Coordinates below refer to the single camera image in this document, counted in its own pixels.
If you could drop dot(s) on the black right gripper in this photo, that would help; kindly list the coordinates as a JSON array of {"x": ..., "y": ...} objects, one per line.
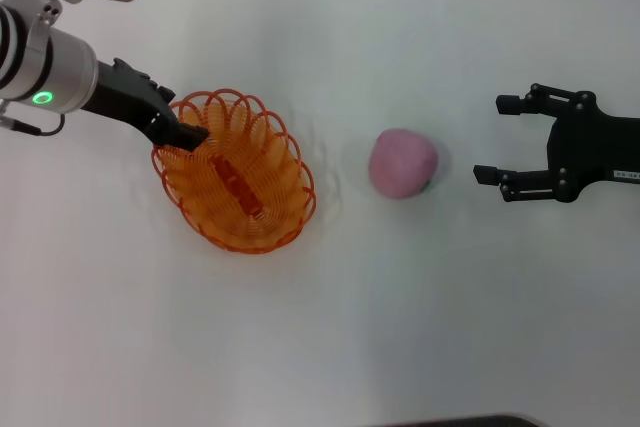
[{"x": 595, "y": 152}]

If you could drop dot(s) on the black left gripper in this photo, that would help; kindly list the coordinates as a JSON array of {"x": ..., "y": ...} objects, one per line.
[{"x": 130, "y": 102}]

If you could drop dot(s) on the orange woven plastic basket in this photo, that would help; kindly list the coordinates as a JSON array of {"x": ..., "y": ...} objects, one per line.
[{"x": 240, "y": 187}]

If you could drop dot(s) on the pink peach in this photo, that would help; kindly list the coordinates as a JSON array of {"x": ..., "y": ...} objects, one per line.
[{"x": 402, "y": 162}]

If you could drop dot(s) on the dark robot torso edge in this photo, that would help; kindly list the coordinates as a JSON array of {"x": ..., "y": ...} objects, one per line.
[{"x": 460, "y": 421}]

